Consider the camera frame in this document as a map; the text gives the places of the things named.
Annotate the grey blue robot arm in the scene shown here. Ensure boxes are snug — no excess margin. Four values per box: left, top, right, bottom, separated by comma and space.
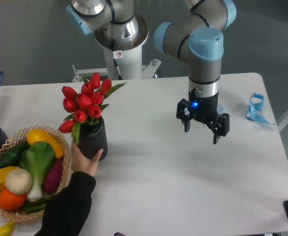
66, 0, 236, 142

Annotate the yellow banana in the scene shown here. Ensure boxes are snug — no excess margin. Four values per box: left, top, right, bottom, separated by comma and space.
0, 222, 15, 236

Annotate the large blue ribbon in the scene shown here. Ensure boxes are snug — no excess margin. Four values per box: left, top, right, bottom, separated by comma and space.
245, 92, 275, 125

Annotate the woven wicker basket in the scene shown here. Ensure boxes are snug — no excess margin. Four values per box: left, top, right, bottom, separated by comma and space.
0, 125, 70, 222

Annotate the person's bare hand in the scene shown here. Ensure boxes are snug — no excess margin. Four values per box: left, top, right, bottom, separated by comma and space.
71, 140, 103, 177

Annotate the yellow squash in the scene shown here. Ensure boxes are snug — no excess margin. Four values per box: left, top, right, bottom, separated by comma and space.
26, 129, 64, 159

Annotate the yellow bell pepper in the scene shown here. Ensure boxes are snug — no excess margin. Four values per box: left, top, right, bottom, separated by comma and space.
0, 166, 19, 191

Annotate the red tulip bouquet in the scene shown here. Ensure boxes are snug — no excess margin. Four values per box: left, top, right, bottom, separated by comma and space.
58, 72, 126, 145

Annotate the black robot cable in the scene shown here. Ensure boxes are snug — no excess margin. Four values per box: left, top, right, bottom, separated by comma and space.
111, 39, 123, 80

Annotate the dark green cucumber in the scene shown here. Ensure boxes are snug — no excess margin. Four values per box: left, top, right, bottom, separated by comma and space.
0, 141, 29, 169

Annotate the green bok choy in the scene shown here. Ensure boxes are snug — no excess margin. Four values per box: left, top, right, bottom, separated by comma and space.
19, 141, 55, 203

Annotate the black sleeved forearm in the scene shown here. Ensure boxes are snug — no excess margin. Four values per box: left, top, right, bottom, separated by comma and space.
36, 172, 96, 236

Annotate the orange fruit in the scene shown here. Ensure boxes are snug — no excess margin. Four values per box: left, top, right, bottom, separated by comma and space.
0, 189, 26, 210

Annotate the black ribbed vase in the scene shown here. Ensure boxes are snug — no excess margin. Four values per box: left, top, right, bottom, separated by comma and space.
78, 116, 108, 161

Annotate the metal table frame bracket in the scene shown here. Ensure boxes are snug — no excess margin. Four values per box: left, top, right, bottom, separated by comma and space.
72, 59, 162, 83

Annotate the white steamed bun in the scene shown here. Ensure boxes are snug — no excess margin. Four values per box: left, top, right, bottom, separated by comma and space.
5, 168, 33, 195

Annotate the green vegetable under basket items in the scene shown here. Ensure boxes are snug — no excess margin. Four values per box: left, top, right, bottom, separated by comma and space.
22, 196, 53, 213

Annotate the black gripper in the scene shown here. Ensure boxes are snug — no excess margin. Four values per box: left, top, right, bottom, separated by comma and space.
176, 88, 230, 144

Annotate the purple sweet potato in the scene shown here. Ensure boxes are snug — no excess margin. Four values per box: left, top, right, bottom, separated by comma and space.
43, 159, 63, 192

